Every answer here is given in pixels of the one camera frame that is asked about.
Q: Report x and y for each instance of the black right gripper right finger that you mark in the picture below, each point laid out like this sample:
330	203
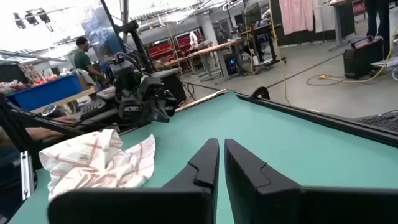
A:
280	205

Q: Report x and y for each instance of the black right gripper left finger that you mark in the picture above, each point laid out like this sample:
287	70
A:
140	205

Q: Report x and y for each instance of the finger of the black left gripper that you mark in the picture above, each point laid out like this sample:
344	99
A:
161	112
146	115

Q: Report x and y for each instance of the white red-checked towel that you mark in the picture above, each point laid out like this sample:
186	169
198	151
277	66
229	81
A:
93	161

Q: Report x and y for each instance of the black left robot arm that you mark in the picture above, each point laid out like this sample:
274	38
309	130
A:
122	70

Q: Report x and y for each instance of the person's forearm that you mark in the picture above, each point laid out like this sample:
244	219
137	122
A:
43	133

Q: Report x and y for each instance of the green table mat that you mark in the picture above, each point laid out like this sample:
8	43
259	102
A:
280	149

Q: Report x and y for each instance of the red storage bin rack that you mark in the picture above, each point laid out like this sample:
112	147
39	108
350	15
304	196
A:
161	49

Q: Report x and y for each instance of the person's hand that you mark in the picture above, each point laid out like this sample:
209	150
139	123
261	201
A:
65	119

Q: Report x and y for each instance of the person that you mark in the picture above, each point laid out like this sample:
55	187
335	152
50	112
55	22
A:
371	18
82	59

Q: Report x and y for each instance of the dark round can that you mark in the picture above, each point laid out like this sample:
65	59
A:
51	111

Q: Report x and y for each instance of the long wooden workbench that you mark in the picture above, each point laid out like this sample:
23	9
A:
211	48

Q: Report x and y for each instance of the blue plastic bin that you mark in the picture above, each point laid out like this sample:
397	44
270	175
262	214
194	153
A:
46	93

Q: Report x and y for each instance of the computer tower with blue light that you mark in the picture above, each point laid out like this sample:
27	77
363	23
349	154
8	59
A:
231	63

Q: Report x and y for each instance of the black table clip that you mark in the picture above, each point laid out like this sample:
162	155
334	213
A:
260	93

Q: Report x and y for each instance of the black spotlight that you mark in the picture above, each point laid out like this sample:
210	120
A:
19	21
43	16
31	18

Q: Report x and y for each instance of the black mesh computer tower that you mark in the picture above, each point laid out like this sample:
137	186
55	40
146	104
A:
381	122

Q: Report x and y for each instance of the black standing desk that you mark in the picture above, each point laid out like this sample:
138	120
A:
264	29

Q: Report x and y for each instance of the black equipment case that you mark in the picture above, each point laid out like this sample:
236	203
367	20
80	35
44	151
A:
360	62

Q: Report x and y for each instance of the pink hanging cloth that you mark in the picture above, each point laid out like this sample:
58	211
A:
295	15

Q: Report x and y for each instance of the white hanging cloth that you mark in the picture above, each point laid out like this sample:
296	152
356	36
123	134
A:
323	15

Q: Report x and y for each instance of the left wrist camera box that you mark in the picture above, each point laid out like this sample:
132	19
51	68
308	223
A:
149	84

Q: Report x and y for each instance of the black aluminium table frame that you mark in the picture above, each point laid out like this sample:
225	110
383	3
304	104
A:
311	115

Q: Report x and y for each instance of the silver aluminium bracket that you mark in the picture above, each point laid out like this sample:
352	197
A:
27	174

